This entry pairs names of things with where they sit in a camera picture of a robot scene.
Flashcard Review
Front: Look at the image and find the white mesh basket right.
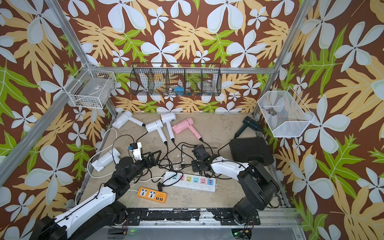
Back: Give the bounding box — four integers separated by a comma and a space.
258, 88, 315, 138

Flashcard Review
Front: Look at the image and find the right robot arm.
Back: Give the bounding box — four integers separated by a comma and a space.
192, 145, 280, 225

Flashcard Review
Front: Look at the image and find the black dryer power cable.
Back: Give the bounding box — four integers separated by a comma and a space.
176, 139, 241, 181

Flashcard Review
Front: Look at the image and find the pink hair dryer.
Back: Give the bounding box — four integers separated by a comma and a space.
172, 118, 203, 141

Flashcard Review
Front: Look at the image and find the black plastic tool case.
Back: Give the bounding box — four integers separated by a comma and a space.
230, 137, 274, 166

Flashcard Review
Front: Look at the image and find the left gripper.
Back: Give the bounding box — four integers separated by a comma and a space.
126, 149, 161, 184

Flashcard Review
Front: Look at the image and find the white hair dryer far left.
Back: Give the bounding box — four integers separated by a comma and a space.
112, 111, 146, 129

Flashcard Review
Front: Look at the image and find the metal clip in basket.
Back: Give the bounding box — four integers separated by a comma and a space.
267, 108, 277, 116

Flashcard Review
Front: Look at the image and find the black wire basket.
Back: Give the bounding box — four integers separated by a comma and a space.
129, 63, 222, 96

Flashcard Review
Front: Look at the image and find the black plug on orange strip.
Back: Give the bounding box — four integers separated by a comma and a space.
158, 182, 165, 192

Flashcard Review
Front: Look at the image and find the white multicolour power strip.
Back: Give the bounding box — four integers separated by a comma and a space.
163, 172, 217, 193

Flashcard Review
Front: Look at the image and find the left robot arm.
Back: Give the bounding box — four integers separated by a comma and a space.
30, 150, 162, 240

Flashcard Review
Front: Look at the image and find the black hair dryer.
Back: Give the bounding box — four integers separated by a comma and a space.
234, 116, 264, 138

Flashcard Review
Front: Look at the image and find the white wire basket left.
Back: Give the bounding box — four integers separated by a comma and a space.
66, 64, 117, 109

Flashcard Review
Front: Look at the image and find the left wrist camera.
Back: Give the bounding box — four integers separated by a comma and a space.
129, 142, 142, 161

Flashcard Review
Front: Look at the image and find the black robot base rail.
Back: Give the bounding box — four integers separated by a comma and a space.
124, 208, 261, 227

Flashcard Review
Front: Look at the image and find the white hair dryer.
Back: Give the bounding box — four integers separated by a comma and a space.
112, 111, 146, 129
91, 148, 121, 172
146, 120, 168, 146
161, 113, 176, 143

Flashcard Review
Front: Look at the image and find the orange power strip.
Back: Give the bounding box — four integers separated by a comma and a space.
137, 187, 167, 204

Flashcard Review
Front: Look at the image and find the blue object in basket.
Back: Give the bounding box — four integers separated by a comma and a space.
174, 86, 186, 96

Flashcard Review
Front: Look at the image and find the white hair dryer near left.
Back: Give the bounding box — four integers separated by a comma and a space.
91, 148, 121, 172

